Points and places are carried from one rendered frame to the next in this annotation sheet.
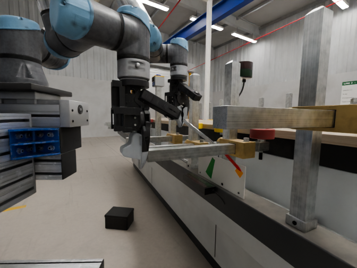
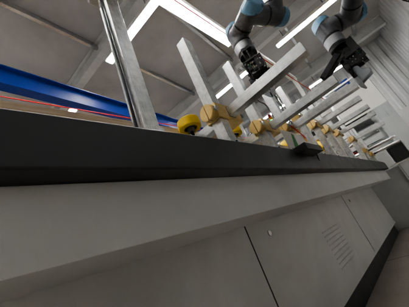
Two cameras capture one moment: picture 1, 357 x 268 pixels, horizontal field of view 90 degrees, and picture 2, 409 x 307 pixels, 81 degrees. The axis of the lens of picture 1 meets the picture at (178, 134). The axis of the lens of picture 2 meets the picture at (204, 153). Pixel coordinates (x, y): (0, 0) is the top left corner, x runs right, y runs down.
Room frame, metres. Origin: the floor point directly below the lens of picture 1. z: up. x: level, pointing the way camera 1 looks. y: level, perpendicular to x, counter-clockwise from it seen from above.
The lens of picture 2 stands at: (1.40, 0.55, 0.47)
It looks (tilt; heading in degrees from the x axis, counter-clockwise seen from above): 22 degrees up; 244
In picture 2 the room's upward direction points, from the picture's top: 22 degrees counter-clockwise
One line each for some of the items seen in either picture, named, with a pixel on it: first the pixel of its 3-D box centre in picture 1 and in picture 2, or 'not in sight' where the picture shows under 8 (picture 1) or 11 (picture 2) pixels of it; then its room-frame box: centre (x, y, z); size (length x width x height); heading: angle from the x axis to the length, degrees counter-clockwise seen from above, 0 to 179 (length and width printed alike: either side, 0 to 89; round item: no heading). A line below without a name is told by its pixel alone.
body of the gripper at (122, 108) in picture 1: (130, 107); (348, 55); (0.43, 0.11, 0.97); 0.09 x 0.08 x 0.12; 115
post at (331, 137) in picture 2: not in sight; (327, 131); (-0.06, -0.50, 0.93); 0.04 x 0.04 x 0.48; 25
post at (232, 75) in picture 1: (229, 133); (282, 120); (0.62, -0.18, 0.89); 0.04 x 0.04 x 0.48; 25
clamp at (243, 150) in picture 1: (234, 147); (288, 129); (0.60, -0.19, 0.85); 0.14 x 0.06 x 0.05; 25
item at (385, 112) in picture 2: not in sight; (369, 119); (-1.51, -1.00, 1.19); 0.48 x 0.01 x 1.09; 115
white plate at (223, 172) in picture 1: (217, 170); (299, 142); (0.63, -0.14, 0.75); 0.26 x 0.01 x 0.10; 25
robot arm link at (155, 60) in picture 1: (154, 52); (252, 14); (0.77, 0.10, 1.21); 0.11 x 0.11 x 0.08; 1
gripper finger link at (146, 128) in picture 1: (143, 133); not in sight; (0.42, 0.08, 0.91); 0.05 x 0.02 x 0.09; 25
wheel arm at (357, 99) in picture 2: not in sight; (319, 123); (0.12, -0.39, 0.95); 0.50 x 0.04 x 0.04; 115
